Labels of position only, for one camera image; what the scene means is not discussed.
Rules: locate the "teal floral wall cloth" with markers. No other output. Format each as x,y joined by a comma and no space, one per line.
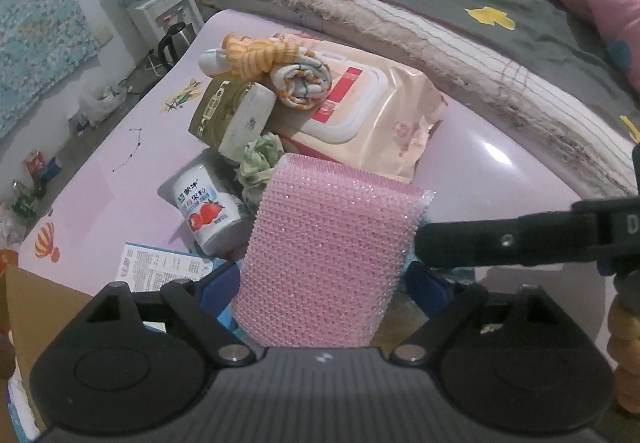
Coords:
35,23

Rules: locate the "orange striped rolled cloth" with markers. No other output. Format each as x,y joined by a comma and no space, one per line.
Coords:
250,58

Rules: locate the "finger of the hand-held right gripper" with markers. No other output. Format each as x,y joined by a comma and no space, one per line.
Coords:
500,238

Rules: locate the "white wall socket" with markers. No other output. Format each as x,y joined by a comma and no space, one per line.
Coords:
103,35

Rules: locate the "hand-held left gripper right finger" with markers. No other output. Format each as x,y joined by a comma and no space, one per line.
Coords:
425,285

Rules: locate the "small crumpled white bag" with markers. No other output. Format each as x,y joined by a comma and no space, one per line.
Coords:
97,105

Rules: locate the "white water dispenser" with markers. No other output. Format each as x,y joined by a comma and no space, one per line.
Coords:
150,18

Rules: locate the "pink scrub sponge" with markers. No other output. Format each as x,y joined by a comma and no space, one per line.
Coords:
325,248

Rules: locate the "white blue paper box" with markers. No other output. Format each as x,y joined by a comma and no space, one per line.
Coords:
160,268

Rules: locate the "white yogurt bottle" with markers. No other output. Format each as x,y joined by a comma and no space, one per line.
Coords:
205,208

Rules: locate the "person's right hand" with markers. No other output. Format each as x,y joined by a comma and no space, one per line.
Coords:
625,348

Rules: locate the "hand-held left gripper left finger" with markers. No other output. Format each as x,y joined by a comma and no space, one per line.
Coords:
220,283

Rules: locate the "green fabric scrunchie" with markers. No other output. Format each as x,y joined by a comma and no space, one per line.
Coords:
255,168

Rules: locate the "black electric kettle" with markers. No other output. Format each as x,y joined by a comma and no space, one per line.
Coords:
175,40

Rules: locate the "gold paper box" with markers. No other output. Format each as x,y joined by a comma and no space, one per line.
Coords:
215,118

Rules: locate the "pink wet wipes pack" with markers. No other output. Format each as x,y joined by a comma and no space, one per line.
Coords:
390,123

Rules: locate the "white rectangular block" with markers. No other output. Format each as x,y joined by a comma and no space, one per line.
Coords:
247,123

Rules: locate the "brown cardboard box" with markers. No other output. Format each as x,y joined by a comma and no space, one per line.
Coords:
40,313

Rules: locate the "grey white rolled cloth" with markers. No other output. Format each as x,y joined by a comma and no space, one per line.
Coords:
300,85

